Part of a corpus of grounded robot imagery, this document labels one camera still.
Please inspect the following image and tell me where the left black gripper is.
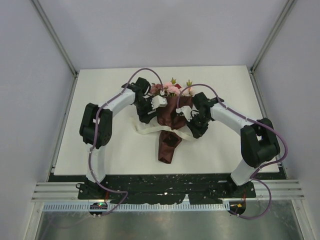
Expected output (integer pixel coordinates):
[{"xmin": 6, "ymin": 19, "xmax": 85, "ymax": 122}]
[{"xmin": 134, "ymin": 96, "xmax": 159, "ymax": 124}]

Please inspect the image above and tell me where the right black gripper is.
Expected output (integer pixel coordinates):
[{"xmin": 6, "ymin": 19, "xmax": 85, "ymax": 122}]
[{"xmin": 185, "ymin": 113, "xmax": 211, "ymax": 140}]

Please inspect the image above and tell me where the cream ribbon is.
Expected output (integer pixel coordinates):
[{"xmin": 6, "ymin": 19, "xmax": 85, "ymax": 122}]
[{"xmin": 129, "ymin": 117, "xmax": 196, "ymax": 141}]

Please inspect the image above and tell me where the red wrapping paper sheet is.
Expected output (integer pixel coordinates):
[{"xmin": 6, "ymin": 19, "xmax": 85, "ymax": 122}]
[{"xmin": 156, "ymin": 96, "xmax": 193, "ymax": 164}]

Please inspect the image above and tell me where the dusty pink flower stem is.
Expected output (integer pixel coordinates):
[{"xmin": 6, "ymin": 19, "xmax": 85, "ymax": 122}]
[{"xmin": 149, "ymin": 83, "xmax": 163, "ymax": 96}]

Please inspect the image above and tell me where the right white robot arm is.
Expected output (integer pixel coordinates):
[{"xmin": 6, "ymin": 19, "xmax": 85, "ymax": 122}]
[{"xmin": 180, "ymin": 92, "xmax": 280, "ymax": 197}]

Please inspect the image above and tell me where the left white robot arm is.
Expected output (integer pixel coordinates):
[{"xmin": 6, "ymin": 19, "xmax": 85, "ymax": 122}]
[{"xmin": 77, "ymin": 77, "xmax": 156, "ymax": 199}]

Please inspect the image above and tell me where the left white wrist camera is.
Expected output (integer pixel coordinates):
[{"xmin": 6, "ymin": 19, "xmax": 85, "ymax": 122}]
[{"xmin": 151, "ymin": 95, "xmax": 168, "ymax": 110}]

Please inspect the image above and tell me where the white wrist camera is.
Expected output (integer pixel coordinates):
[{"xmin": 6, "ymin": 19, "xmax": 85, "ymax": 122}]
[
  {"xmin": 175, "ymin": 105, "xmax": 192, "ymax": 122},
  {"xmin": 151, "ymin": 95, "xmax": 168, "ymax": 110}
]

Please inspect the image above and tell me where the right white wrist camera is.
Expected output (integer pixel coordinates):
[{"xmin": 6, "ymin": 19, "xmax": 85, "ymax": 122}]
[{"xmin": 175, "ymin": 105, "xmax": 192, "ymax": 122}]

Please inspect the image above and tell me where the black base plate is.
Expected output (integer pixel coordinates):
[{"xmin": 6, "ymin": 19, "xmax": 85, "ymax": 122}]
[{"xmin": 47, "ymin": 172, "xmax": 287, "ymax": 205}]

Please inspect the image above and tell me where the aluminium frame rail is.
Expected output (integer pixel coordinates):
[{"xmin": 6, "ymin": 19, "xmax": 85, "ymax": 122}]
[{"xmin": 31, "ymin": 179, "xmax": 305, "ymax": 202}]

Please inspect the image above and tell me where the white slotted cable duct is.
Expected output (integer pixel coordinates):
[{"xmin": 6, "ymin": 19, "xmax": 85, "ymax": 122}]
[{"xmin": 42, "ymin": 201, "xmax": 230, "ymax": 212}]

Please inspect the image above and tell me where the left aluminium corner post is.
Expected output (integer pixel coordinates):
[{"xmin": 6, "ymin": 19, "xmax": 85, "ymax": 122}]
[{"xmin": 30, "ymin": 0, "xmax": 78, "ymax": 77}]

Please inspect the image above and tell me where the aluminium corner post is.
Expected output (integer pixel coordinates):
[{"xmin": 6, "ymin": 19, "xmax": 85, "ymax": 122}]
[
  {"xmin": 249, "ymin": 0, "xmax": 297, "ymax": 74},
  {"xmin": 30, "ymin": 0, "xmax": 78, "ymax": 77}
]

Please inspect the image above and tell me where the right aluminium corner post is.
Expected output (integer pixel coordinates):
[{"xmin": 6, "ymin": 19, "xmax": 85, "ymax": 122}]
[{"xmin": 249, "ymin": 0, "xmax": 297, "ymax": 74}]

